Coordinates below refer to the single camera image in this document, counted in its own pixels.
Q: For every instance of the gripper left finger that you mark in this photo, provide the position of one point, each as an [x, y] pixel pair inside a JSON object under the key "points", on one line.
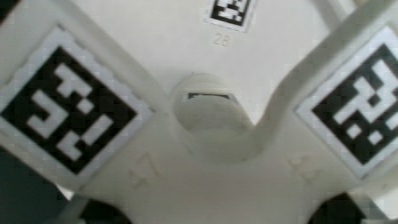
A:
{"points": [[88, 211]]}

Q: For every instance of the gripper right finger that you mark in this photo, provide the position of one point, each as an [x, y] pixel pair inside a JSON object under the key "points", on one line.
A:
{"points": [[349, 208]]}

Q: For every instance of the white cross table base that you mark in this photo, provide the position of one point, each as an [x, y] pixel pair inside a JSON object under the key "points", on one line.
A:
{"points": [[92, 131]]}

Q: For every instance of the white table leg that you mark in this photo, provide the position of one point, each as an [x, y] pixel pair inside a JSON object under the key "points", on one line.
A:
{"points": [[207, 108]]}

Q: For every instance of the white round table top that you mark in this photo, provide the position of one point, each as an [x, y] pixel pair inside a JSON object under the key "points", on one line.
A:
{"points": [[237, 38]]}

